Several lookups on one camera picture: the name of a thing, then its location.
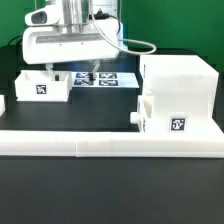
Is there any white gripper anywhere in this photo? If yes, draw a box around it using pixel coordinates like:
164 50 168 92
22 8 119 81

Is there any white drawer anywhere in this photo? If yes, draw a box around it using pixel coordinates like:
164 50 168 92
15 70 72 102
130 92 154 133

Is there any white front drawer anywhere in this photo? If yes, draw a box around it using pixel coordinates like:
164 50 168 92
130 92 154 133

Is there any white drawer cabinet box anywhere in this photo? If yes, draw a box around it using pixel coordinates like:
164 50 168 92
139 55 219 134

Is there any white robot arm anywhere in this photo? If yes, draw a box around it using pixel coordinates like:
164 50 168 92
22 0 123 79

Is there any white marker tag plate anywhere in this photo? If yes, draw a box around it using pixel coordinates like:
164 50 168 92
72 72 139 88

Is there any white L-shaped fence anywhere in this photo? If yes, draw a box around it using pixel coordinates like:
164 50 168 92
0 94 224 158

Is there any black thick cable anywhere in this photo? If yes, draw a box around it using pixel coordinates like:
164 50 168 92
7 35 24 48

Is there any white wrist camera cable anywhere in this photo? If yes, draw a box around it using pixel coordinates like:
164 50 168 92
89 0 158 56

